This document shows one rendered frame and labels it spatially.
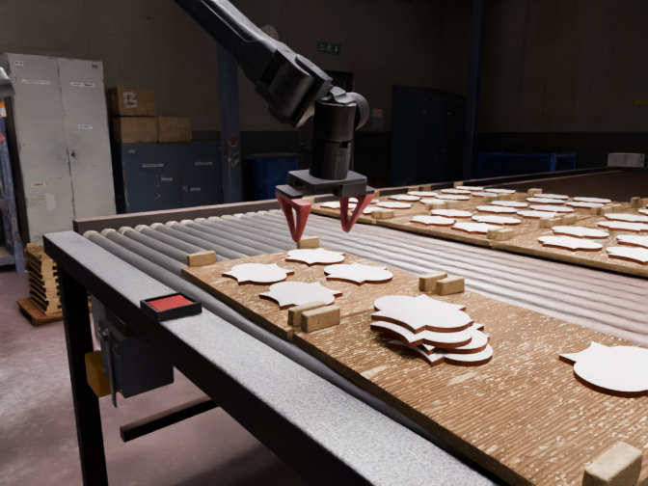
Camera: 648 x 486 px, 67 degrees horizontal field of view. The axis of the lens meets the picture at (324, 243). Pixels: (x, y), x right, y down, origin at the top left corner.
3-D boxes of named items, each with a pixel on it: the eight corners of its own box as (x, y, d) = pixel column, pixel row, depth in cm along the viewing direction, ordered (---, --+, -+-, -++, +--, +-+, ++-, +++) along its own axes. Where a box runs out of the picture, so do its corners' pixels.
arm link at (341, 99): (310, 93, 65) (351, 99, 64) (326, 89, 71) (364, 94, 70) (306, 144, 68) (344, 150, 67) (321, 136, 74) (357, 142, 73)
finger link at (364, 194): (308, 229, 78) (313, 172, 74) (342, 222, 82) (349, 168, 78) (334, 245, 73) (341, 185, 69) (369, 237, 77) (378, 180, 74)
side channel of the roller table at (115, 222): (80, 253, 146) (76, 221, 144) (75, 249, 150) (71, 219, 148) (615, 177, 398) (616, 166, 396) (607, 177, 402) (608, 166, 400)
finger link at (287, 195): (271, 235, 74) (274, 175, 70) (309, 229, 78) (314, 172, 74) (295, 254, 69) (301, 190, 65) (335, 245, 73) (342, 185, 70)
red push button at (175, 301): (160, 319, 77) (159, 311, 77) (147, 310, 81) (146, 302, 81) (196, 310, 81) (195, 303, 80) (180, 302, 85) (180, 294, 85)
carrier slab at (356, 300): (286, 341, 68) (286, 331, 67) (180, 275, 100) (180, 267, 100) (452, 294, 88) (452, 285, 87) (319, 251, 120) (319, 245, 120)
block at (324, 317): (306, 335, 66) (306, 315, 65) (299, 330, 68) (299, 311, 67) (341, 325, 69) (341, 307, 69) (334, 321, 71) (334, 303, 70)
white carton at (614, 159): (636, 172, 611) (638, 153, 606) (605, 170, 638) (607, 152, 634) (644, 171, 630) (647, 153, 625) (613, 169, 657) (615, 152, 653)
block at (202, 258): (189, 268, 99) (188, 255, 98) (186, 266, 100) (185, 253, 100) (216, 263, 102) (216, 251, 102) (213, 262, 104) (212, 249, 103)
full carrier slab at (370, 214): (371, 224, 156) (371, 210, 155) (297, 209, 187) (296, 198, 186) (441, 213, 178) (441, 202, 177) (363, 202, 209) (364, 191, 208)
